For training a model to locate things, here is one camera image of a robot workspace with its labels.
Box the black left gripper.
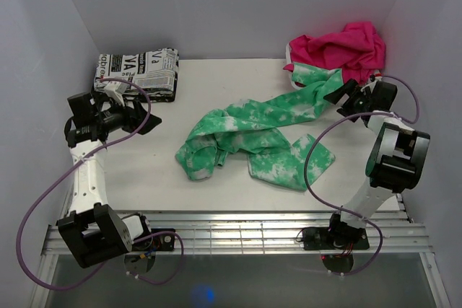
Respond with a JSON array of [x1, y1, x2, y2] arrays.
[[95, 94, 162, 136]]

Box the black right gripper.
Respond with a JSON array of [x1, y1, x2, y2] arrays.
[[323, 78, 372, 123]]

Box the green white tie-dye trousers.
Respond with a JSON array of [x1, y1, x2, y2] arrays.
[[175, 63, 344, 191]]

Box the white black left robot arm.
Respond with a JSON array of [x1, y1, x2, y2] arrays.
[[57, 93, 162, 268]]

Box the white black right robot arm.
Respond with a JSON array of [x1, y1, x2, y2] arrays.
[[324, 80, 430, 248]]

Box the newspaper print folded trousers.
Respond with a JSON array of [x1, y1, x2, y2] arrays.
[[93, 48, 179, 102]]

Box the pink crumpled trousers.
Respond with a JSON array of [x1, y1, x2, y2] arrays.
[[289, 21, 386, 84]]

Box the white plastic basket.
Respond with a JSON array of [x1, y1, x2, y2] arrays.
[[283, 43, 305, 90]]

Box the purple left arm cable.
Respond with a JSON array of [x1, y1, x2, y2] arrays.
[[16, 76, 184, 291]]

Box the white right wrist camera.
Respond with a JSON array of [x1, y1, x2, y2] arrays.
[[361, 73, 382, 92]]

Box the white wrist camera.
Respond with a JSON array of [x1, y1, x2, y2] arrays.
[[361, 73, 382, 92], [103, 81, 128, 105]]

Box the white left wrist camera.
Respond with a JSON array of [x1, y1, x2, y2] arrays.
[[103, 81, 128, 105]]

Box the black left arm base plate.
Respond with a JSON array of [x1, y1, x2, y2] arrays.
[[132, 229, 175, 253]]

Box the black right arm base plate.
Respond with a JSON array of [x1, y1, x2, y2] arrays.
[[302, 227, 370, 250]]

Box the aluminium rail frame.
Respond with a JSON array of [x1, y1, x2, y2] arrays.
[[41, 191, 434, 255]]

